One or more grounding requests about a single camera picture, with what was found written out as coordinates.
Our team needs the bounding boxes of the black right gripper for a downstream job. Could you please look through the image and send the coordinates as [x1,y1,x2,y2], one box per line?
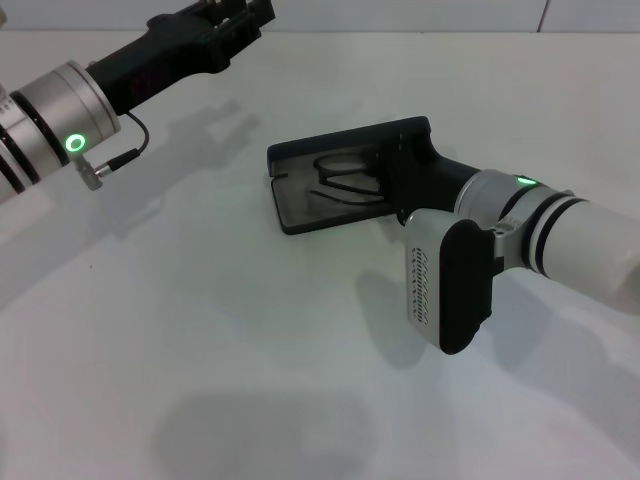
[377,123,482,226]

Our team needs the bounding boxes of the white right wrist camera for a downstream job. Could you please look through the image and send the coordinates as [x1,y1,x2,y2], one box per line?
[402,207,506,357]

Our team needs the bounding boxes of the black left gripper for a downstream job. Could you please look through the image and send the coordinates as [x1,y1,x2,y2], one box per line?
[85,0,277,113]

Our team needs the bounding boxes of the black glasses case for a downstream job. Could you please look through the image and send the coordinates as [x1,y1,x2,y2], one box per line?
[267,115,432,236]

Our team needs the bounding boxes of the black glasses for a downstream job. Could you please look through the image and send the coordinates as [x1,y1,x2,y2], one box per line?
[308,149,389,207]

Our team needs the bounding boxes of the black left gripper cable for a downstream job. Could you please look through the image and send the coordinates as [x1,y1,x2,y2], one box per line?
[77,110,151,191]

